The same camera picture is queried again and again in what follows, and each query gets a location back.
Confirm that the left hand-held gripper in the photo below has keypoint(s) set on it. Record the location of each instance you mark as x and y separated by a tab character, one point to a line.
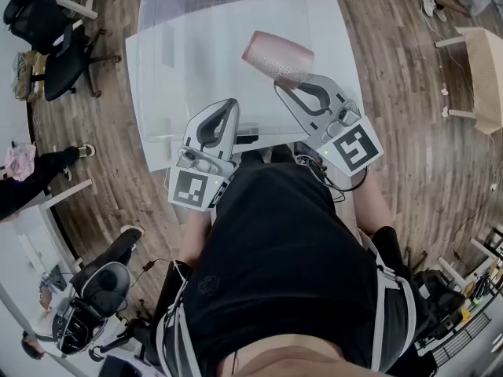
192	189

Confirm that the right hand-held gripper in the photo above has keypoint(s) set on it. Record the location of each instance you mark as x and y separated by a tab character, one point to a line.
353	147

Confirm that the clear plastic storage bin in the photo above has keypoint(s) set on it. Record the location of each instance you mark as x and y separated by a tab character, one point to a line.
188	92

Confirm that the pink cup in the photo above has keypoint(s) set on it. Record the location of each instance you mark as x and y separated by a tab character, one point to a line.
275	53

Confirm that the person's left forearm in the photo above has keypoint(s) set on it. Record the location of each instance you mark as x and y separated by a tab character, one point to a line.
194	238

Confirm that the person's right forearm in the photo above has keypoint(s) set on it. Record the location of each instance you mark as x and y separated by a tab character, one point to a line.
375	206

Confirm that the person's black shirt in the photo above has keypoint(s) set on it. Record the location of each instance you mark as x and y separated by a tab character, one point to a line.
283	249

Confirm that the black power adapter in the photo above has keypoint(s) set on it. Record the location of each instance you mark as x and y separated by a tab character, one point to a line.
148	266

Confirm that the white desk leg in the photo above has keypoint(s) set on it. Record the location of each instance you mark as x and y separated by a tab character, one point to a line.
76	6
67	195

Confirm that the black office chair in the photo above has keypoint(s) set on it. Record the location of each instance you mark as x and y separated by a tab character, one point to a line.
63	69

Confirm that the beige woven stool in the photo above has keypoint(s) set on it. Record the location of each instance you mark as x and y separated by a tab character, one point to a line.
487	77

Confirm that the person's black white harness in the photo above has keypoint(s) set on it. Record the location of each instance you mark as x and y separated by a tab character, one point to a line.
177	320

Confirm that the beige clutter pile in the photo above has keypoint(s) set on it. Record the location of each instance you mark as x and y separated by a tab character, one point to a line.
25	77

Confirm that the pink cloth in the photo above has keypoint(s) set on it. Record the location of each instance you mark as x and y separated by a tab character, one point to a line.
19	163

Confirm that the black chair base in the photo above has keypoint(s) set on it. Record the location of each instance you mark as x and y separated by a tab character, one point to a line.
129	336

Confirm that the black bag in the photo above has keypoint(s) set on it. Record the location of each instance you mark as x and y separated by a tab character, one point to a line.
440	297

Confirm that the person's neck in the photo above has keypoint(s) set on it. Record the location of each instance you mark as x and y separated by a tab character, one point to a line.
287	361

